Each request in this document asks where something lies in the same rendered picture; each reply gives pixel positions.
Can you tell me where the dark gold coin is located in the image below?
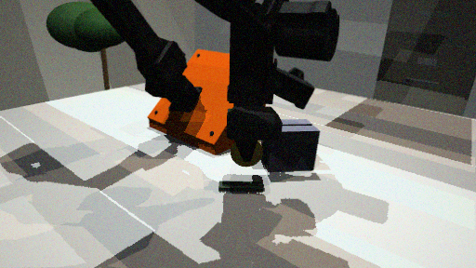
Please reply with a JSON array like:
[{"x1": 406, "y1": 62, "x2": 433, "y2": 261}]
[{"x1": 231, "y1": 141, "x2": 263, "y2": 167}]

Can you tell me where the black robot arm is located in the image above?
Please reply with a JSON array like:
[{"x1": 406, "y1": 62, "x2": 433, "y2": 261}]
[{"x1": 90, "y1": 0, "x2": 339, "y2": 112}]

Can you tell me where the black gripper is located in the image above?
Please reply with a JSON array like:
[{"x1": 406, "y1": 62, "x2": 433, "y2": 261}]
[{"x1": 227, "y1": 52, "x2": 283, "y2": 162}]

